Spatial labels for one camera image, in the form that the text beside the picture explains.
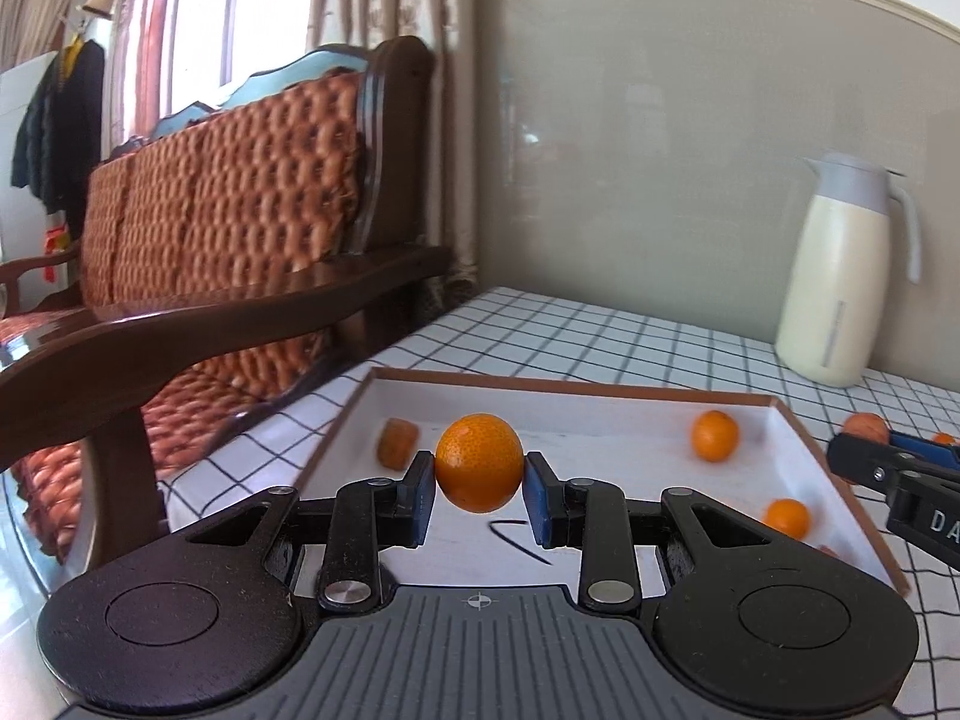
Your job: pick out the cream thermos jug grey lid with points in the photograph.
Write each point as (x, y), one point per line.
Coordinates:
(832, 285)

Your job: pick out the white cabinet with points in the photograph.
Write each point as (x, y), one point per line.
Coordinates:
(15, 165)

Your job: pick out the beige straw hat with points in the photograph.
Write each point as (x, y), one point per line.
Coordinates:
(99, 4)

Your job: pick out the small orange mandarin with stem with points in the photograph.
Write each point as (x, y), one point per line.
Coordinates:
(715, 435)

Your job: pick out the reddish orange fruit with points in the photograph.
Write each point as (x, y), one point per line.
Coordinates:
(864, 424)
(396, 442)

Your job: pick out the brown woven bench cushion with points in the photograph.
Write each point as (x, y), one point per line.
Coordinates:
(247, 187)

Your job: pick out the beige patterned curtain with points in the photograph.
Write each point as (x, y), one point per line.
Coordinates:
(405, 0)

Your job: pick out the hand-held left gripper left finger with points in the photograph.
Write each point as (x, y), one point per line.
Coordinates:
(424, 499)

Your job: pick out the window with red frame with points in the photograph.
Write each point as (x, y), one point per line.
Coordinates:
(225, 15)

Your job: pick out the white black checked tablecloth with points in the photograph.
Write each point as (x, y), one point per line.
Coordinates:
(600, 337)

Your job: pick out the dark wooden bench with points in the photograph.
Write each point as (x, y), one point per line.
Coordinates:
(225, 322)

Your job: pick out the black hanging jacket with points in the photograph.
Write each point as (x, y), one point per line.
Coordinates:
(56, 127)

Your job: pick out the large bumpy orange mandarin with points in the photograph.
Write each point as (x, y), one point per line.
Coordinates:
(478, 463)

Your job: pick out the brown cardboard box white inside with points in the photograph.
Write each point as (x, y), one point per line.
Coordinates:
(600, 420)

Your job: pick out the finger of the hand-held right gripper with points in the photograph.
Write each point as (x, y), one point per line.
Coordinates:
(926, 448)
(862, 459)

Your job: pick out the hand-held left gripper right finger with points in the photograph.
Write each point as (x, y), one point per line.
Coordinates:
(538, 502)

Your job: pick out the yellow hanging garment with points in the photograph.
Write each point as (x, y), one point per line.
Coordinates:
(71, 54)

